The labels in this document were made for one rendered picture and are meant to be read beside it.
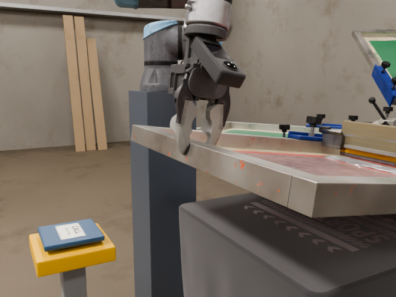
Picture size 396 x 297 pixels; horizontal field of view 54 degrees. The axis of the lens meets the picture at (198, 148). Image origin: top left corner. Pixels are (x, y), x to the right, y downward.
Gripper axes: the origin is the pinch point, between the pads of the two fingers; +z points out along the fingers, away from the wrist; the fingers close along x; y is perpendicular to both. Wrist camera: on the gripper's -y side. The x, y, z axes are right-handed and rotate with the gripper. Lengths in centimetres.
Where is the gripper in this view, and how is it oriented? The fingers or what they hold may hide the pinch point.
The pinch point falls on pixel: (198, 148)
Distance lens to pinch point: 65.9
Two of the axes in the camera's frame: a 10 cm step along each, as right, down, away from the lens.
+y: -4.7, -1.5, 8.7
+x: -8.7, -0.5, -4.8
